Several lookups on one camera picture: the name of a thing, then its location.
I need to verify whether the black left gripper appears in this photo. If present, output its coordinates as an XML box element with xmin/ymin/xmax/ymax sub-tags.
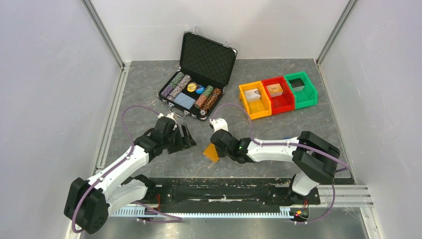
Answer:
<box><xmin>162</xmin><ymin>123</ymin><xmax>197</xmax><ymax>154</ymax></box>

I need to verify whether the red plastic bin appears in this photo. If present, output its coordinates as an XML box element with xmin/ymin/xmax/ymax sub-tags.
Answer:
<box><xmin>262</xmin><ymin>76</ymin><xmax>295</xmax><ymax>115</ymax></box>

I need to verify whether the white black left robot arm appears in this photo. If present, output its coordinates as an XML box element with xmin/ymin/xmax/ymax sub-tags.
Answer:
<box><xmin>64</xmin><ymin>115</ymin><xmax>196</xmax><ymax>234</ymax></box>

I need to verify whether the black poker chip case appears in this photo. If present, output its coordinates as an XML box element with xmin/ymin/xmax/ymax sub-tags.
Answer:
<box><xmin>157</xmin><ymin>31</ymin><xmax>237</xmax><ymax>121</ymax></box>

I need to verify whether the blue dealer chip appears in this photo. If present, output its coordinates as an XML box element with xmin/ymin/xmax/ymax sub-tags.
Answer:
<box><xmin>195</xmin><ymin>86</ymin><xmax>205</xmax><ymax>94</ymax></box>

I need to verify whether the card deck in red bin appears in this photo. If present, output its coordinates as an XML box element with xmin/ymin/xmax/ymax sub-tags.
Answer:
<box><xmin>266</xmin><ymin>83</ymin><xmax>284</xmax><ymax>98</ymax></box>

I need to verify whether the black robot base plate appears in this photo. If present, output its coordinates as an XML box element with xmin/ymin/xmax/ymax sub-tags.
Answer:
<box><xmin>140</xmin><ymin>178</ymin><xmax>321</xmax><ymax>213</ymax></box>

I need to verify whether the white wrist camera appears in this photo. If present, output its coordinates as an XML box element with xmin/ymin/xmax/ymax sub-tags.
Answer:
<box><xmin>210</xmin><ymin>118</ymin><xmax>228</xmax><ymax>132</ymax></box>
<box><xmin>157</xmin><ymin>112</ymin><xmax>176</xmax><ymax>122</ymax></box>

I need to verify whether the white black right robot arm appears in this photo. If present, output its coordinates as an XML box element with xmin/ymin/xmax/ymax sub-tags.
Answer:
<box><xmin>211</xmin><ymin>129</ymin><xmax>340</xmax><ymax>203</ymax></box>

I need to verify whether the yellow dealer chip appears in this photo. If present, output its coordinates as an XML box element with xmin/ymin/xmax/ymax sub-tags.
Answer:
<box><xmin>187</xmin><ymin>83</ymin><xmax>198</xmax><ymax>92</ymax></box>

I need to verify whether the slotted aluminium cable duct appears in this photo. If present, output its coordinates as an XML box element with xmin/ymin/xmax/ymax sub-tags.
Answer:
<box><xmin>110</xmin><ymin>205</ymin><xmax>294</xmax><ymax>219</ymax></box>

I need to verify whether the black box in green bin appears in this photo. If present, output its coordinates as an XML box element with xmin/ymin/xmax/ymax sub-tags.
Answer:
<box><xmin>289</xmin><ymin>78</ymin><xmax>305</xmax><ymax>92</ymax></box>

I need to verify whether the orange leather card holder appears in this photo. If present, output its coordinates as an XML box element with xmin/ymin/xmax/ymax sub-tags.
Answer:
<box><xmin>203</xmin><ymin>143</ymin><xmax>220</xmax><ymax>163</ymax></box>

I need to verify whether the blue playing card deck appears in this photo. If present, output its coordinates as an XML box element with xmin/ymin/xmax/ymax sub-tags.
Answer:
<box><xmin>174</xmin><ymin>93</ymin><xmax>196</xmax><ymax>110</ymax></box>

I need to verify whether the card deck in yellow bin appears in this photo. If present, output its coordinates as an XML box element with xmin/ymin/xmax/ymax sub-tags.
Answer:
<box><xmin>244</xmin><ymin>88</ymin><xmax>261</xmax><ymax>103</ymax></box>

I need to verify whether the yellow plastic bin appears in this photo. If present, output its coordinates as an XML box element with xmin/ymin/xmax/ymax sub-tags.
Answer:
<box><xmin>239</xmin><ymin>81</ymin><xmax>272</xmax><ymax>120</ymax></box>

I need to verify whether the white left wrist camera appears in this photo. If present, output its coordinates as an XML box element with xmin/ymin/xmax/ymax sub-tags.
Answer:
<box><xmin>157</xmin><ymin>112</ymin><xmax>176</xmax><ymax>122</ymax></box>

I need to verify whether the green plastic bin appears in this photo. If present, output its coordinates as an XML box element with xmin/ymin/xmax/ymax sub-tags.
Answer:
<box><xmin>284</xmin><ymin>71</ymin><xmax>318</xmax><ymax>110</ymax></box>

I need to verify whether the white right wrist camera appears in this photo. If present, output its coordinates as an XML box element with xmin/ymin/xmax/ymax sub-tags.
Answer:
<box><xmin>210</xmin><ymin>118</ymin><xmax>228</xmax><ymax>132</ymax></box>

